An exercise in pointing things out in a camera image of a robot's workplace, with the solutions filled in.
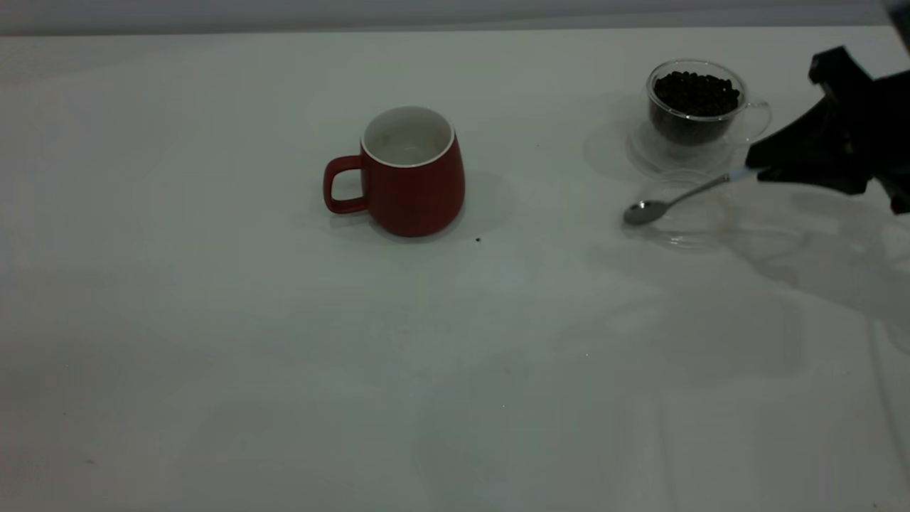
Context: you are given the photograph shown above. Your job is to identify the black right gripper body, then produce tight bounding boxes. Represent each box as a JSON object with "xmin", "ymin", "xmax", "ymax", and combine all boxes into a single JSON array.
[{"xmin": 808, "ymin": 46, "xmax": 910, "ymax": 215}]

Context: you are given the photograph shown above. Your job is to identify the red ceramic mug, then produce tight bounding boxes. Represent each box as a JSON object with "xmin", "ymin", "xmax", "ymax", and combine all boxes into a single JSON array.
[{"xmin": 323, "ymin": 105, "xmax": 466, "ymax": 238}]

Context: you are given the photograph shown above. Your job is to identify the metal spoon pale blue handle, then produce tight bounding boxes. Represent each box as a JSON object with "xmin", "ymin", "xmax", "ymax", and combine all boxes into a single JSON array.
[{"xmin": 623, "ymin": 168, "xmax": 759, "ymax": 227}]

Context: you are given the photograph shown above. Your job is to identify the dark coffee beans pile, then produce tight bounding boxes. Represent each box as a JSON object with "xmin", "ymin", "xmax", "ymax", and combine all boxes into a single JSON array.
[{"xmin": 653, "ymin": 70, "xmax": 742, "ymax": 146}]

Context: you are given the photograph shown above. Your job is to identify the clear glass saucer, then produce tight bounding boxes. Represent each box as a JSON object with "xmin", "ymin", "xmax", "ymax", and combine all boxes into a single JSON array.
[{"xmin": 626, "ymin": 171, "xmax": 733, "ymax": 251}]

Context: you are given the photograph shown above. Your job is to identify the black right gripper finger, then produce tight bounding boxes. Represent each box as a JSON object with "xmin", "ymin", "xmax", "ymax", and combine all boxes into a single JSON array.
[
  {"xmin": 759, "ymin": 152, "xmax": 872, "ymax": 196},
  {"xmin": 746, "ymin": 100, "xmax": 847, "ymax": 170}
]

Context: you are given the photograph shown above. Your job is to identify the clear glass cup with handle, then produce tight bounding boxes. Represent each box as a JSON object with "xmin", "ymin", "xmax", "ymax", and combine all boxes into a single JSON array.
[{"xmin": 629, "ymin": 60, "xmax": 773, "ymax": 175}]

